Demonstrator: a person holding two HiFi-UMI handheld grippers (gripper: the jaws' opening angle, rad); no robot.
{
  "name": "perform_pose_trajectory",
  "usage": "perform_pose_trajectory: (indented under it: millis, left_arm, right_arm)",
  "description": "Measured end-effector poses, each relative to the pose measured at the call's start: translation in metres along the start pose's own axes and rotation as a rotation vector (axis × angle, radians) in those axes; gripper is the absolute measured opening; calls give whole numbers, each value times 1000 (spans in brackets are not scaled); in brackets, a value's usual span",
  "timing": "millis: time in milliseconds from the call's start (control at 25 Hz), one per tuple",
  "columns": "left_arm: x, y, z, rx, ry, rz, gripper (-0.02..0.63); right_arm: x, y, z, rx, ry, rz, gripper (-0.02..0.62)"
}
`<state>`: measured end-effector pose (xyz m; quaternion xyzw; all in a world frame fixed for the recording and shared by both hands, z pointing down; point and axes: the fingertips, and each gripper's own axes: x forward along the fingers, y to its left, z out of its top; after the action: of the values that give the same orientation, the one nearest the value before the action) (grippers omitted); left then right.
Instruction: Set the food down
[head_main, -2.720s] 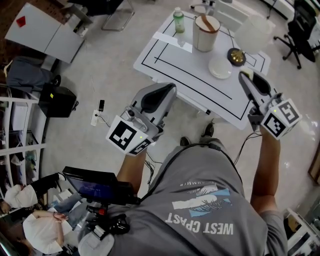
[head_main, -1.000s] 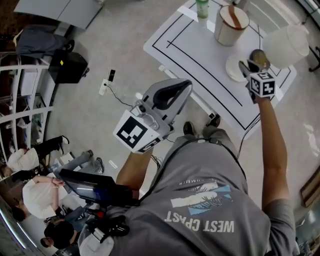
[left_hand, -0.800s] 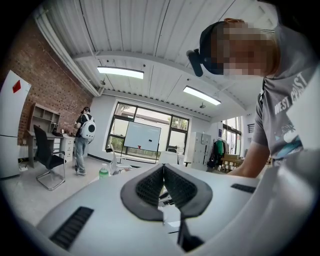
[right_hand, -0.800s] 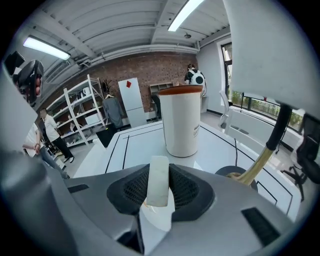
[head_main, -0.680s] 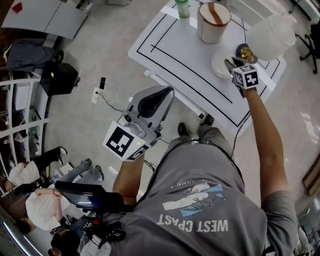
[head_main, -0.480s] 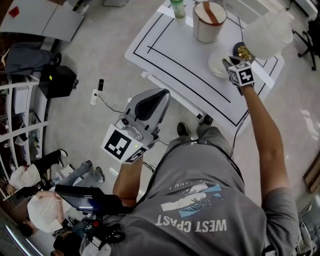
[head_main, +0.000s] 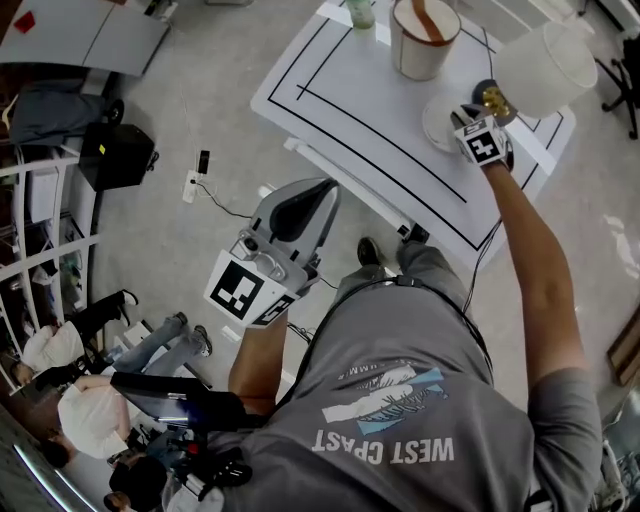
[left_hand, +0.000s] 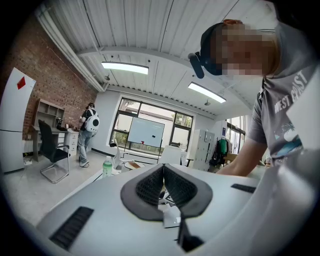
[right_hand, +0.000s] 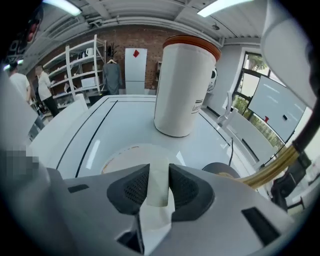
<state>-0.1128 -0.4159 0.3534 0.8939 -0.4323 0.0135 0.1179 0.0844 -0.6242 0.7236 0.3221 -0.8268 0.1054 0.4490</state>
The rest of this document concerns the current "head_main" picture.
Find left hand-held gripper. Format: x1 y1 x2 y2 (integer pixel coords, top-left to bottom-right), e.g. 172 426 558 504
203 178 343 329

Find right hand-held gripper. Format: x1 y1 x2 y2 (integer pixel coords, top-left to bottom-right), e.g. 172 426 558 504
449 103 516 172

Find white plate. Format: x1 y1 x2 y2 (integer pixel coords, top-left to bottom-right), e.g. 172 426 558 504
422 92 482 154

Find person's right forearm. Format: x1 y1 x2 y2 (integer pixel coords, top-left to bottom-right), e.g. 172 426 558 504
481 159 590 387

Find person's left forearm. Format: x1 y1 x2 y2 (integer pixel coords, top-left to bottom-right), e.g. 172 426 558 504
228 309 292 402

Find person's left shoe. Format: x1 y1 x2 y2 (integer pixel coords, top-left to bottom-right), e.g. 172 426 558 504
356 236 384 267

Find person's shoe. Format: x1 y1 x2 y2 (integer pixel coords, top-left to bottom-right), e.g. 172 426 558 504
356 236 384 267
399 224 432 246

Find white table with black lines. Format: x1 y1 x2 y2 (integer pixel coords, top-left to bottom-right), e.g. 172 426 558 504
249 0 577 267

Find table lamp with brass base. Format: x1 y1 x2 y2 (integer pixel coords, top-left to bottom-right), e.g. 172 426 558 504
471 21 599 127

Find white power strip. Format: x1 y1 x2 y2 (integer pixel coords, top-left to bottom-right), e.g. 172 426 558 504
181 169 202 204

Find person's right shoe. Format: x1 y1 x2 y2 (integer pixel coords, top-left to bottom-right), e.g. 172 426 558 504
399 224 432 246

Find person's grey trousers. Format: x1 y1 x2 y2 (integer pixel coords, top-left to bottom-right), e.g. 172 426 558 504
333 239 470 322

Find pale green jar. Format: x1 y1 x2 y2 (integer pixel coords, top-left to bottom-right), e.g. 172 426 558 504
344 0 377 31

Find black office chair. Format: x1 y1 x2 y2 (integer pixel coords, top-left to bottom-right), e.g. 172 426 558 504
596 37 640 142

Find black box case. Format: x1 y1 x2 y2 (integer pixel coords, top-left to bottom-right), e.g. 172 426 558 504
78 123 157 193

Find black chest tablet screen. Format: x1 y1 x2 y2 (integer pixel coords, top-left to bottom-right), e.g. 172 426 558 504
109 370 252 432

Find person's grey t-shirt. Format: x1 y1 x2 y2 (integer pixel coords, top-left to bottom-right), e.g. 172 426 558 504
162 283 604 512

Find white shelf unit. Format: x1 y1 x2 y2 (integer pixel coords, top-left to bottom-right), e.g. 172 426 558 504
0 149 102 362

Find grey jacket on hanger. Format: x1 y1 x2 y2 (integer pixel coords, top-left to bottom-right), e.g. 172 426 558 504
9 82 110 147

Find white cabinet with red mark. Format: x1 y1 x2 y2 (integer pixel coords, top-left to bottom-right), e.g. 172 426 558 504
0 0 172 78

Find black power cable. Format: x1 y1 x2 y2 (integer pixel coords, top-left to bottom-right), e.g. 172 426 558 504
196 181 254 222

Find white canister with brown strap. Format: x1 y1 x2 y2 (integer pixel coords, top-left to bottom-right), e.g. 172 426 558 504
389 0 463 83

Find black body cable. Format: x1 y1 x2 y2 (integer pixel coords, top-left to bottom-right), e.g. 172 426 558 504
276 276 495 417

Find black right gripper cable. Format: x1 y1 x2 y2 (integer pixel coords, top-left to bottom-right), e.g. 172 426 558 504
461 218 502 312

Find black chest mount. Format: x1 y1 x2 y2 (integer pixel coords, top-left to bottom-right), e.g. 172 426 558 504
169 428 254 502

